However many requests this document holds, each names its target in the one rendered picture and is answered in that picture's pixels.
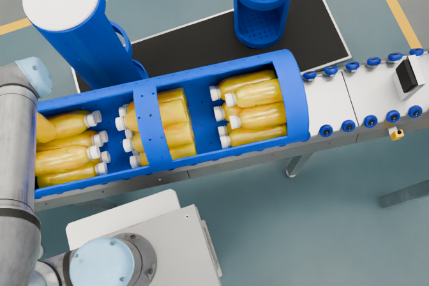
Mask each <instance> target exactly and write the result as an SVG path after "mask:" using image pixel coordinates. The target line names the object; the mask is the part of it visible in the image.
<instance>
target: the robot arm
mask: <svg viewBox="0 0 429 286"><path fill-rule="evenodd" d="M52 90H53V84H52V79H51V76H50V73H49V71H48V69H47V67H46V66H45V65H44V63H43V62H42V61H41V60H40V59H39V58H37V57H29V58H26V59H22V60H20V61H18V60H16V61H15V62H13V63H10V64H6V65H4V66H0V286H149V285H150V283H151V282H152V281H153V278H154V276H155V274H156V270H157V256H156V252H155V250H154V248H153V246H152V244H151V243H150V242H149V241H148V240H147V239H146V238H144V237H142V236H140V235H138V234H134V233H122V234H118V235H115V236H113V237H99V238H96V239H92V240H90V241H88V242H86V243H85V244H84V245H82V246H81V247H80V248H76V249H74V250H71V251H68V252H65V253H62V254H60V255H56V256H54V257H51V258H48V259H45V260H38V256H39V252H40V245H41V222H40V219H39V218H38V217H37V216H36V215H35V214H34V181H35V163H36V127H37V109H38V98H43V97H44V96H47V95H48V94H50V93H51V92H52Z"/></svg>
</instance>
